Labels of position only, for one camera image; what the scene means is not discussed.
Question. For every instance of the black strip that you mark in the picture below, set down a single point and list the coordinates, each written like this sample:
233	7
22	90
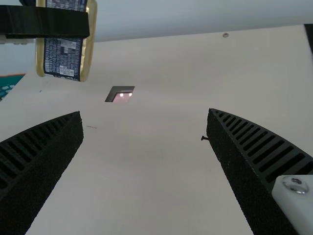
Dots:
310	34

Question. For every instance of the small square scanner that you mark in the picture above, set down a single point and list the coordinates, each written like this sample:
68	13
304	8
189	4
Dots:
115	94

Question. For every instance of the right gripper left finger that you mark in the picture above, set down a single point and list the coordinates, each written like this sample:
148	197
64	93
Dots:
44	171

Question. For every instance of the rectangular gold tin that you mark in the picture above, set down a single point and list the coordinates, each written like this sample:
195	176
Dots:
63	56

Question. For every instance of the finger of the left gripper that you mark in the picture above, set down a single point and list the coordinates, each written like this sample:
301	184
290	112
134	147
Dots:
49	23

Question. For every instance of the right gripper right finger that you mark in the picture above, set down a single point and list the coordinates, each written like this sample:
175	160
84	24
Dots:
244	159

